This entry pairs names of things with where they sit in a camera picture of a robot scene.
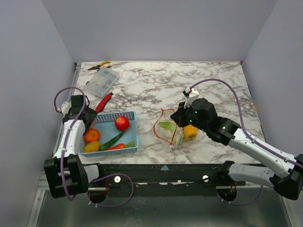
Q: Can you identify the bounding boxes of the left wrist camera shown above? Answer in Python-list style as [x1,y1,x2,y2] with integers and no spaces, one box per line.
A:
[55,101,71,114]

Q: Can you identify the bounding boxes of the red apple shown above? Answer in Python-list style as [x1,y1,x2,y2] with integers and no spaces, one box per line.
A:
[115,116,130,131]

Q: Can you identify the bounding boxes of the yellow mango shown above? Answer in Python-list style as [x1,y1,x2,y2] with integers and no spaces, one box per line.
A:
[170,131,184,150]

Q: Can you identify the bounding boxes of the yellow lemon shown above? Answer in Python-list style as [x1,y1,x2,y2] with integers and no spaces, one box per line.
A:
[83,141,101,153]

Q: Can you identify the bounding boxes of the orange carrot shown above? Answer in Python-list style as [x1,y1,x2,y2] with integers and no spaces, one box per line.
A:
[107,141,135,150]

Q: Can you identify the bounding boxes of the yellow bell pepper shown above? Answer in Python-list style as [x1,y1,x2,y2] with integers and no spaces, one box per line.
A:
[183,125,197,141]

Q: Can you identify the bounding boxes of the green white cabbage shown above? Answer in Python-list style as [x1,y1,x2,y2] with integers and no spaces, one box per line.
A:
[159,121,176,132]

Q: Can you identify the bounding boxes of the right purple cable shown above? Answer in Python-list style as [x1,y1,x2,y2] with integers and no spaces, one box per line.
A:
[183,78,303,206]

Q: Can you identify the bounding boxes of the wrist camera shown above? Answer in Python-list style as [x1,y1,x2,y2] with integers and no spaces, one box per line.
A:
[55,101,71,114]
[183,87,199,109]

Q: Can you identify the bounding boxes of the red utility knife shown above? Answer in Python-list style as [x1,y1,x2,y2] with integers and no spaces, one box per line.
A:
[95,92,113,113]

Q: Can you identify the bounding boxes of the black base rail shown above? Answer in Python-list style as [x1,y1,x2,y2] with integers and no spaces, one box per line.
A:
[88,161,234,202]

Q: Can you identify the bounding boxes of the purple onion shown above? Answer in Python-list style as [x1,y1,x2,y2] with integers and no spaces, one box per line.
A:
[90,119,97,128]

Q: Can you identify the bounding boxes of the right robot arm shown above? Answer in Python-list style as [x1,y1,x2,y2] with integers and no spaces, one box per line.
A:
[171,98,303,200]

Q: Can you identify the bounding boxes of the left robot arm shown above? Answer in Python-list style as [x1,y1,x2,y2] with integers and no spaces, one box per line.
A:
[44,95,105,201]

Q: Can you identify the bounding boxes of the clear plastic screw box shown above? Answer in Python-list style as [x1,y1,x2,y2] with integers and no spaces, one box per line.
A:
[84,68,120,98]

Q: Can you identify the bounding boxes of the green chili pepper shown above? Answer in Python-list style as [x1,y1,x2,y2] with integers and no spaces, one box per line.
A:
[99,131,125,151]

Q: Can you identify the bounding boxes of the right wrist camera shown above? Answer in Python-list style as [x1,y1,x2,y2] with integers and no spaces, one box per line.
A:
[183,87,199,109]

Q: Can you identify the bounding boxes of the yellow handled pliers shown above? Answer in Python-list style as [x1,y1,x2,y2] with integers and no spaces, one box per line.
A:
[88,61,112,71]

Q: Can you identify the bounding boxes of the clear zip top bag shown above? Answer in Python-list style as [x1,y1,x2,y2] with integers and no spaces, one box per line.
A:
[153,108,198,150]

